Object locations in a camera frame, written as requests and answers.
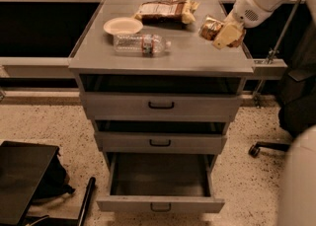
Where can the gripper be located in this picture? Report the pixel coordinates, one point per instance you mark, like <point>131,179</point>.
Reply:
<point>247,12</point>

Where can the grey metal drawer cabinet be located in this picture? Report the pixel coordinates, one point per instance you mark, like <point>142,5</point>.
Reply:
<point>189,55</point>

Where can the grey top drawer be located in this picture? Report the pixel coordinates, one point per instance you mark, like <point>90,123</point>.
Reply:
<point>158,97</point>

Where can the grey drawer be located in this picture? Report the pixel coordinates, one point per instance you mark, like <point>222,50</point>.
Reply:
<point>160,136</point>
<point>160,183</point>
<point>158,97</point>

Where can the grey middle drawer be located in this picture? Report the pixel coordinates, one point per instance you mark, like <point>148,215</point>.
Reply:
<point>160,136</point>

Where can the grey bottom drawer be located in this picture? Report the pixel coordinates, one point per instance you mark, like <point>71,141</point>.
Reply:
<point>160,183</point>

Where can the brown snack bag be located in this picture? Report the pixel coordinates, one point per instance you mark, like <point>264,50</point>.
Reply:
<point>165,10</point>

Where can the clear plastic water bottle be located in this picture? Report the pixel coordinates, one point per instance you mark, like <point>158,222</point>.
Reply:
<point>143,44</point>

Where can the black office chair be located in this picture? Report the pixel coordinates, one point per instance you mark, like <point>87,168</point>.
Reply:
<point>296,94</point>

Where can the white paper bowl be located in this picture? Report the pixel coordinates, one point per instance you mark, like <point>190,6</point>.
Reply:
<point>122,26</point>

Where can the black bag on floor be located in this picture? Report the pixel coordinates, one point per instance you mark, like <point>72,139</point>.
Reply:
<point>53,181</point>

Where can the black tube on floor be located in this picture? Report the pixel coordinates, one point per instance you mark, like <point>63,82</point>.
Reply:
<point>86,201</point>

